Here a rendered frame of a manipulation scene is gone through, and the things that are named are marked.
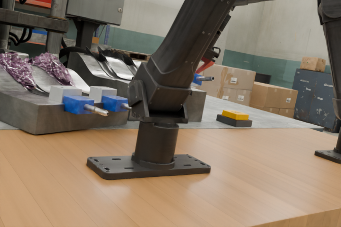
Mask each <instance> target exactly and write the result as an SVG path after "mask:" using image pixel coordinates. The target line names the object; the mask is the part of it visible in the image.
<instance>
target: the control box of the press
mask: <svg viewBox="0 0 341 227"><path fill-rule="evenodd" d="M123 7H124V0H67V2H66V10H65V16H66V18H69V20H73V22H74V24H75V26H76V29H77V37H76V44H75V47H80V48H83V49H86V48H85V47H87V48H88V49H89V50H90V49H91V45H92V38H93V33H94V32H95V31H96V29H97V28H98V27H99V26H100V25H102V26H104V25H115V26H120V25H121V19H122V13H123Z"/></svg>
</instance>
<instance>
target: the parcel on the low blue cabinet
mask: <svg viewBox="0 0 341 227"><path fill-rule="evenodd" d="M325 65H326V60H324V59H322V58H318V57H306V56H303V57H302V61H301V65H300V69H305V70H311V71H318V72H324V70H325Z"/></svg>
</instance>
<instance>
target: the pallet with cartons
mask: <svg viewBox="0 0 341 227"><path fill-rule="evenodd" d="M297 94H298V91H297V90H292V89H288V88H283V87H278V86H274V85H269V84H264V83H260V82H254V85H253V90H252V95H251V100H250V105H249V107H252V108H256V109H259V110H263V111H266V112H270V113H273V114H277V115H281V116H284V117H288V118H293V116H294V108H295V103H296V98H297Z"/></svg>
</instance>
